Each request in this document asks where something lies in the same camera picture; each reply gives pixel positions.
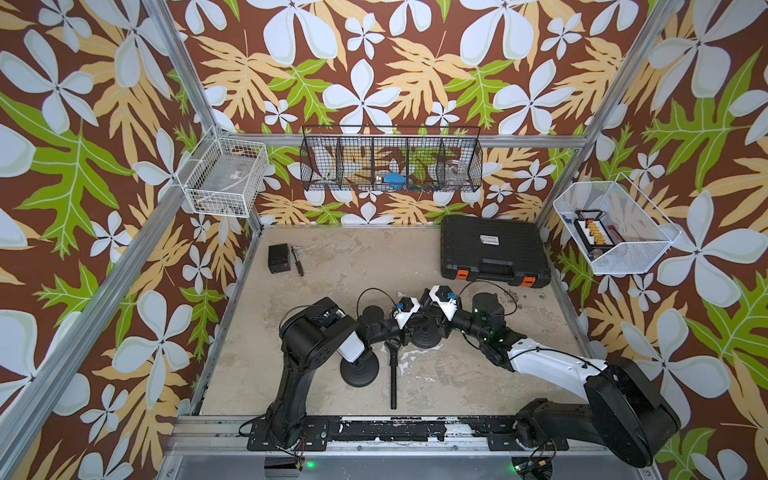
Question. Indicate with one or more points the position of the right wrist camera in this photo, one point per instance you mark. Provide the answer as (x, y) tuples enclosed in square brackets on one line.
[(446, 300)]

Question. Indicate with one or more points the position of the black wire basket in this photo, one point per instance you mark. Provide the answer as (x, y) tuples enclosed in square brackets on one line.
[(359, 157)]

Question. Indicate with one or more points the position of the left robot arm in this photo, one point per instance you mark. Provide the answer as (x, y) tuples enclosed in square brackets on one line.
[(310, 338)]

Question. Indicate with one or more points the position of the black plastic tool case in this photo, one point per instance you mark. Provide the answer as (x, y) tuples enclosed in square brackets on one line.
[(509, 251)]

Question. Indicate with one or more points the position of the screw bit box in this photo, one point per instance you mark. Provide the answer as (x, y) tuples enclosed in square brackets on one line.
[(595, 232)]

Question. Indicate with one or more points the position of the small ratchet screwdriver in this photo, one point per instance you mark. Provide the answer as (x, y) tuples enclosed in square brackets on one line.
[(295, 250)]

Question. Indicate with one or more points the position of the black round stand base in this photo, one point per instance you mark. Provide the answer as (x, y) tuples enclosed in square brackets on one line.
[(425, 333)]

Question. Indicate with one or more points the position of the blue object in basket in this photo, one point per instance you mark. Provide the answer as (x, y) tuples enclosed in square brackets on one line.
[(395, 180)]

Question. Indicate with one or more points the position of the white mesh basket right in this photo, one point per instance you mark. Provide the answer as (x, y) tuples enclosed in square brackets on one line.
[(648, 232)]

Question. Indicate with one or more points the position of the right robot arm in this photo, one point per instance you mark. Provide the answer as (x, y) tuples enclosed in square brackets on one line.
[(619, 407)]

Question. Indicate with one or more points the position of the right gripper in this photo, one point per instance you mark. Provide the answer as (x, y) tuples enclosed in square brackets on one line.
[(444, 324)]

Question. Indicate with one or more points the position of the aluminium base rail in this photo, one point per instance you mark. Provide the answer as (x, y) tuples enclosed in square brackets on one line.
[(369, 447)]

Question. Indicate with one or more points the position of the small black box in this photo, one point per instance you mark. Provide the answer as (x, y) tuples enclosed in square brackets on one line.
[(278, 259)]

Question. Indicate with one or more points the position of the white wire basket left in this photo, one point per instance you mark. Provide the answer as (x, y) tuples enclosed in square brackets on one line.
[(221, 177)]

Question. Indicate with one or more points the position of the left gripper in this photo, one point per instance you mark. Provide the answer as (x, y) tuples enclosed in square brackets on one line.
[(406, 333)]

